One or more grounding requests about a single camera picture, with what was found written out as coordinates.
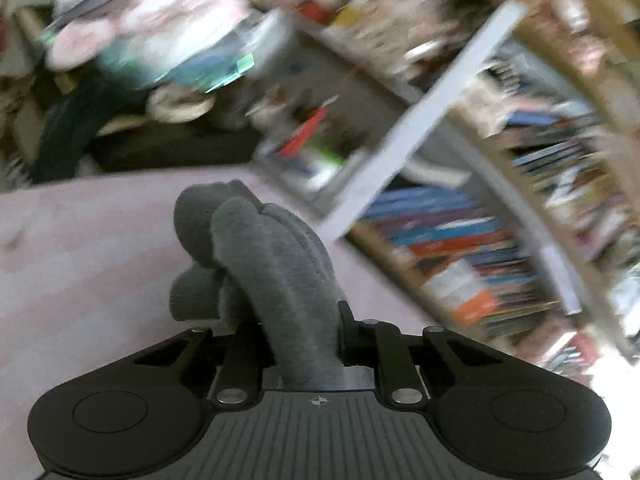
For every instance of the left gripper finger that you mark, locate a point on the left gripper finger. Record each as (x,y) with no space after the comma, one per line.
(348,335)

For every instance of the grey knit garment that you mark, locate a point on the grey knit garment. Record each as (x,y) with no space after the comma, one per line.
(258,262)

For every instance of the upper orange white box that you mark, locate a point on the upper orange white box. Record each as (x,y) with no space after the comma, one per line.
(462,293)

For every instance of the row of leaning books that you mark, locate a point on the row of leaning books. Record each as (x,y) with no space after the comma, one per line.
(418,231)

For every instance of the wooden white bookshelf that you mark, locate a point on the wooden white bookshelf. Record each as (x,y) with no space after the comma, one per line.
(432,120)

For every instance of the pink checkered table mat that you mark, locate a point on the pink checkered table mat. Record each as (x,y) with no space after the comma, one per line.
(86,268)

